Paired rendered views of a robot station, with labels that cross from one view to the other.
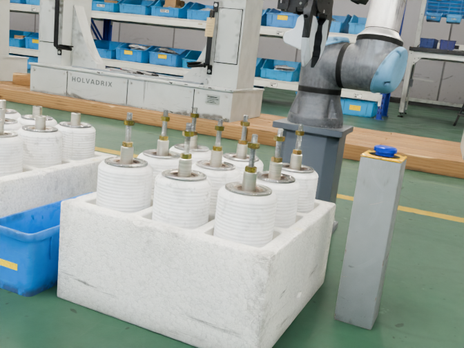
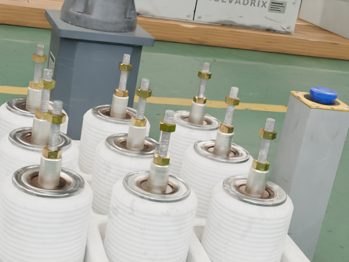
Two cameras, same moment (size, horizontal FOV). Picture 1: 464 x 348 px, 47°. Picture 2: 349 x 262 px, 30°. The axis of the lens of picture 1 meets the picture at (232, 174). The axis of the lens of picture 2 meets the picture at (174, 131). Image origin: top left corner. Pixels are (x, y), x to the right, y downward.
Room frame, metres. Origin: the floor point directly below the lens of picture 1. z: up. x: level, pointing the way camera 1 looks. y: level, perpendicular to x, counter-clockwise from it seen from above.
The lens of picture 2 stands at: (0.38, 0.52, 0.54)
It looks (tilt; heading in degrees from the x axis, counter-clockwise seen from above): 19 degrees down; 318
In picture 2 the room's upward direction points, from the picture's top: 10 degrees clockwise
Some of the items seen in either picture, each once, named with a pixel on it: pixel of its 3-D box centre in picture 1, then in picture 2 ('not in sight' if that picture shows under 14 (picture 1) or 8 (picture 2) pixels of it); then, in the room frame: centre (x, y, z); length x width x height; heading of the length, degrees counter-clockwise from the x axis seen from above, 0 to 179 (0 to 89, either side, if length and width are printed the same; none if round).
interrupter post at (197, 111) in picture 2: (295, 161); (197, 113); (1.04, -0.12, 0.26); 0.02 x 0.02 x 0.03
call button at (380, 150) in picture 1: (384, 152); (322, 96); (0.93, -0.26, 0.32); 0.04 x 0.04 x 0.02
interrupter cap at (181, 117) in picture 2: (295, 168); (195, 121); (1.04, -0.12, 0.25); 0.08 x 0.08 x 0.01
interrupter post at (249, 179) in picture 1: (249, 181); (256, 181); (0.82, -0.03, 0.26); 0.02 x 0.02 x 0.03
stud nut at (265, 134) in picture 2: (253, 145); (267, 133); (0.82, -0.03, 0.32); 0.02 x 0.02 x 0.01; 11
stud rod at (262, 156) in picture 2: (252, 158); (264, 150); (0.82, -0.03, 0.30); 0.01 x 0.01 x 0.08
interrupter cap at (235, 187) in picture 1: (248, 189); (254, 191); (0.82, -0.03, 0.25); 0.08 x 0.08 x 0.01
